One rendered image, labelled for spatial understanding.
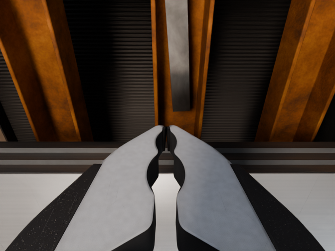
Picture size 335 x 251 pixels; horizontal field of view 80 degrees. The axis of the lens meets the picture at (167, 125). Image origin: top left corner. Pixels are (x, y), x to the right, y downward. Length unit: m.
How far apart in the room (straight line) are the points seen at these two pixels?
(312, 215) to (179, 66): 0.26
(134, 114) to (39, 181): 0.32
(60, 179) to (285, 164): 0.25
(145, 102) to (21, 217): 0.33
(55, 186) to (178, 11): 0.26
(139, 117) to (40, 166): 0.32
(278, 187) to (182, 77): 0.19
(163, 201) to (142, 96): 0.31
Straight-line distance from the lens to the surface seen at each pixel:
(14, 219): 0.35
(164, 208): 0.27
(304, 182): 0.28
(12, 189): 0.30
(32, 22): 0.39
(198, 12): 0.34
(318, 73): 0.43
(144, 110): 0.52
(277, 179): 0.26
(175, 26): 0.29
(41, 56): 0.40
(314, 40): 0.41
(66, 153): 0.27
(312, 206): 0.32
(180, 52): 0.30
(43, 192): 0.29
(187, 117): 0.38
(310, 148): 0.29
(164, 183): 0.24
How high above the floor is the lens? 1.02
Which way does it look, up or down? 60 degrees down
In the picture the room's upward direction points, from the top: 180 degrees clockwise
